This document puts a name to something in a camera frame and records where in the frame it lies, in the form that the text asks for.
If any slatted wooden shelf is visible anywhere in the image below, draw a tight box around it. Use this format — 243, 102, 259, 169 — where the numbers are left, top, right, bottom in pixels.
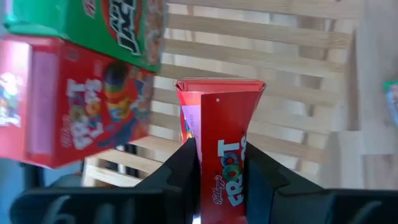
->
81, 0, 364, 190

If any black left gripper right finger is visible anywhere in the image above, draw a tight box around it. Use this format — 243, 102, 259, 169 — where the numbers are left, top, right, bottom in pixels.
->
244, 142, 324, 224

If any red Froot Loops cereal box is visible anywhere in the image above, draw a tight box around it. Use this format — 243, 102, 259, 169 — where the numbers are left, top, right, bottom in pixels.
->
0, 34, 155, 169
175, 77, 267, 224

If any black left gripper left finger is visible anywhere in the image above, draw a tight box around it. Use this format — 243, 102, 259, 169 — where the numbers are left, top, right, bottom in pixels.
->
135, 138, 201, 224

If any green Apple Jacks cereal box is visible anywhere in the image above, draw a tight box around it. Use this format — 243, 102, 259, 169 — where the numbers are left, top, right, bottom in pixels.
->
382, 80, 398, 127
2, 0, 169, 73

